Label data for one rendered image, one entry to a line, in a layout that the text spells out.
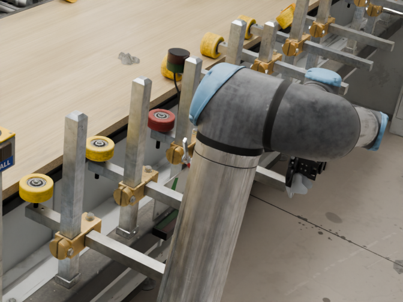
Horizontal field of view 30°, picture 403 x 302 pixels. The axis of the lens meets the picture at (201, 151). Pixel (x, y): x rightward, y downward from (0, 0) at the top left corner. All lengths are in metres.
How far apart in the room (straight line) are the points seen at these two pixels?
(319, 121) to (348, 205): 2.47
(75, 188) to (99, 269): 0.30
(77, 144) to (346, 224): 2.09
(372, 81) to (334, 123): 3.29
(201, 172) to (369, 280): 2.05
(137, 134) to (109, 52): 0.76
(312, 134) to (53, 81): 1.28
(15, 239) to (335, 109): 1.04
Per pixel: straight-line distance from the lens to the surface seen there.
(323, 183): 3.77
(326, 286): 3.12
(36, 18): 2.80
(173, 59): 2.00
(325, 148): 1.22
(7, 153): 1.39
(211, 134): 1.22
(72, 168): 1.65
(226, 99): 1.20
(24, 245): 2.03
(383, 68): 4.45
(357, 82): 4.53
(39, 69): 2.41
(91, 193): 2.21
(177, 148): 2.09
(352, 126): 1.24
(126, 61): 2.48
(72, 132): 1.61
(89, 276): 1.88
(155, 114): 2.18
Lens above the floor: 1.92
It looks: 30 degrees down
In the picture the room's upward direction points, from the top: 9 degrees clockwise
